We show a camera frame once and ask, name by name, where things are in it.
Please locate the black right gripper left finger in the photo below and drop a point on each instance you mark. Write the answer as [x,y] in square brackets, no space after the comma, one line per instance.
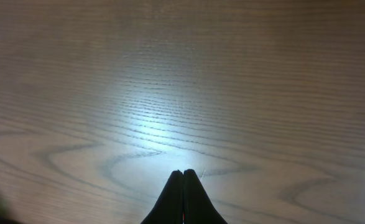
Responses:
[168,208]

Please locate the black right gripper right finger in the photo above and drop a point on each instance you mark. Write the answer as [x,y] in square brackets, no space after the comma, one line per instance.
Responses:
[198,208]

